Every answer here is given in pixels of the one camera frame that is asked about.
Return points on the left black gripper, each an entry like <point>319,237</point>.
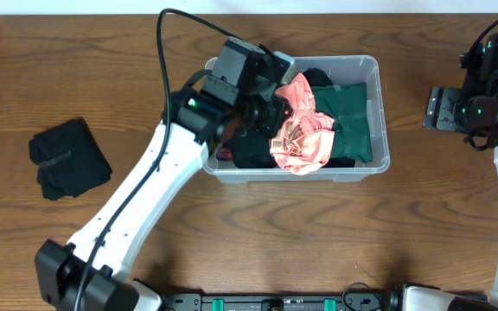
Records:
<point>269,115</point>

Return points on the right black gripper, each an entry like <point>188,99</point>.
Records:
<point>446,111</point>

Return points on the large black cloth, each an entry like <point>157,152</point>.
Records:
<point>248,149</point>

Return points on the pink printed t-shirt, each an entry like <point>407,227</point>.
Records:
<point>305,140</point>

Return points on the green taped cloth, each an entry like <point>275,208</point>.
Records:
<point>347,105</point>

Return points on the clear plastic storage container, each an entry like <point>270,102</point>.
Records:
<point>342,70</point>

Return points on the black taped cloth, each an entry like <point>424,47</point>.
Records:
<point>68,159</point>

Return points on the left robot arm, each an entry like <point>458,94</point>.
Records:
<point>92,270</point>

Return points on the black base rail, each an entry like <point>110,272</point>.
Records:
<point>351,301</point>

